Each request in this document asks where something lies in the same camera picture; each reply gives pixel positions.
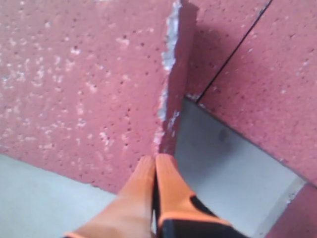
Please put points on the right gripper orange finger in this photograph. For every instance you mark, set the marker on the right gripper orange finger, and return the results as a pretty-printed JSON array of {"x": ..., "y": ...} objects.
[{"x": 179, "y": 212}]

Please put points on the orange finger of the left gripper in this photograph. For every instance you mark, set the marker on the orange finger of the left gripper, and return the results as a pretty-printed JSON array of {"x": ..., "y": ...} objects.
[{"x": 129, "y": 215}]

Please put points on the red brick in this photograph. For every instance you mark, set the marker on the red brick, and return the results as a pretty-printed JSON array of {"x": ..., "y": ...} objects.
[
  {"x": 221, "y": 26},
  {"x": 299, "y": 220},
  {"x": 268, "y": 90},
  {"x": 87, "y": 87}
]

